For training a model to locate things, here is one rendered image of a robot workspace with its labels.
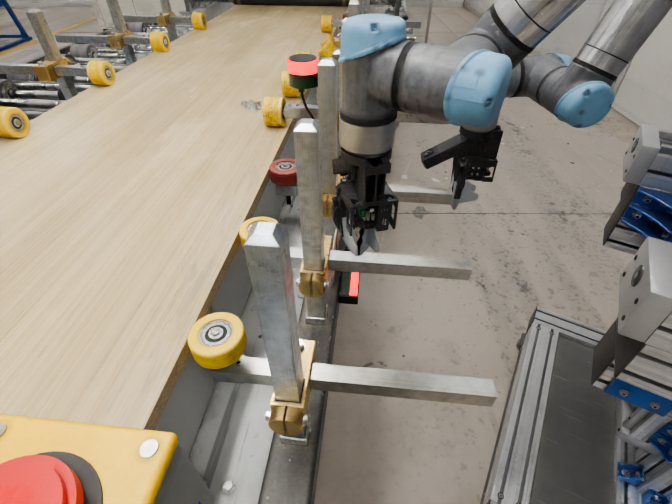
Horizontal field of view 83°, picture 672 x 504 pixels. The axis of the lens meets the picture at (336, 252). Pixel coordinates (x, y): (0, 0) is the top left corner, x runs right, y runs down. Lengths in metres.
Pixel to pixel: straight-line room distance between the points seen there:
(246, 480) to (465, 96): 0.68
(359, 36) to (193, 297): 0.44
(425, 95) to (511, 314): 1.57
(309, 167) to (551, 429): 1.10
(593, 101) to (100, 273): 0.87
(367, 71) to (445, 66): 0.09
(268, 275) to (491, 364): 1.42
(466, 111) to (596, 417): 1.21
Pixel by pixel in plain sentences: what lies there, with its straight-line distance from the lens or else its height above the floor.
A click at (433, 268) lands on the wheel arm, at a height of 0.85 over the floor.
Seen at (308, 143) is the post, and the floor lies 1.11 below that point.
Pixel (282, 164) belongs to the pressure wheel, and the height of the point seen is 0.90.
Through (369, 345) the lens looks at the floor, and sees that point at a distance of 1.66.
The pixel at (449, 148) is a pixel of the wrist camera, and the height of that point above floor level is 0.98.
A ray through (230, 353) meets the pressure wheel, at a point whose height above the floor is 0.90.
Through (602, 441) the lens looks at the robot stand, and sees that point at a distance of 1.46.
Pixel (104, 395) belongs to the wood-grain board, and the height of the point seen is 0.90.
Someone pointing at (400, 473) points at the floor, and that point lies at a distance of 1.45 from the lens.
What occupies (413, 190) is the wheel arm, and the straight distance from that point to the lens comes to 0.96.
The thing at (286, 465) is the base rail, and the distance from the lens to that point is 0.70.
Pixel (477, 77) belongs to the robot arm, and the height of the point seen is 1.24.
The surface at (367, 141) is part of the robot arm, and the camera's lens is 0.50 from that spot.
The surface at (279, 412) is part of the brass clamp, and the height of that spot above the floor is 0.84.
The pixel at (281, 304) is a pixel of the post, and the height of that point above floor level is 1.05.
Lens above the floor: 1.36
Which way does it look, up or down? 41 degrees down
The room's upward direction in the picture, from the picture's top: straight up
